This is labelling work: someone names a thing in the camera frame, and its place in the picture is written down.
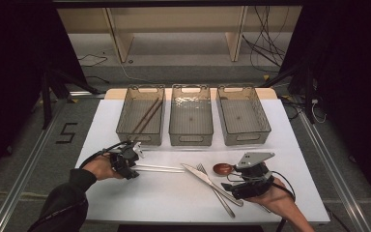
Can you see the transparent grey plastic bin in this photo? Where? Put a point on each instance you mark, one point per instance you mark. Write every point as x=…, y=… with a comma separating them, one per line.
x=190, y=121
x=241, y=119
x=127, y=122

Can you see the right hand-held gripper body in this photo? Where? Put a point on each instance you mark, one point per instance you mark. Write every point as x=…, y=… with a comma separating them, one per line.
x=254, y=159

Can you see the short aluminium floor rail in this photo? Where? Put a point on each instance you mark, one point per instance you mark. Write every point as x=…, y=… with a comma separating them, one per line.
x=87, y=94

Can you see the person's right hand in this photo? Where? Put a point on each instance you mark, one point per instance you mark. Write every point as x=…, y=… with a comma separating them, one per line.
x=275, y=201

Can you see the person's left hand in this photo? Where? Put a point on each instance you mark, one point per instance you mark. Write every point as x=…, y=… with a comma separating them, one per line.
x=101, y=167

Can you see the brown wooden spoon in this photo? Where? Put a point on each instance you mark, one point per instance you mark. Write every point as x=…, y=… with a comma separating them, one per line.
x=222, y=169

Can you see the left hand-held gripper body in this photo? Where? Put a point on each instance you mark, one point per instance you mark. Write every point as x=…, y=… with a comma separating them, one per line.
x=125, y=158

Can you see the black tripod stand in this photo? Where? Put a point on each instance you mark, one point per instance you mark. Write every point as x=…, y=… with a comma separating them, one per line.
x=46, y=103
x=308, y=93

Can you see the silver metal chopstick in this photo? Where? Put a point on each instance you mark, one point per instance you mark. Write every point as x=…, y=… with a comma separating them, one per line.
x=157, y=166
x=162, y=170

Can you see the black curtain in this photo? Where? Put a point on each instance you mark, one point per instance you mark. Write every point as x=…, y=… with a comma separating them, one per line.
x=13, y=80
x=351, y=80

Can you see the black metal crossbar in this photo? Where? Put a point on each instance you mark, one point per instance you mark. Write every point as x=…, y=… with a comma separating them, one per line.
x=174, y=3

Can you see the light wooden desk frame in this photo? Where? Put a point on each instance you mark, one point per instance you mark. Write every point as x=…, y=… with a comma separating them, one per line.
x=122, y=42

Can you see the long aluminium floor rail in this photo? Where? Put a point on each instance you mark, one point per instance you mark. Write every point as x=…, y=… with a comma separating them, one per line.
x=335, y=174
x=22, y=180

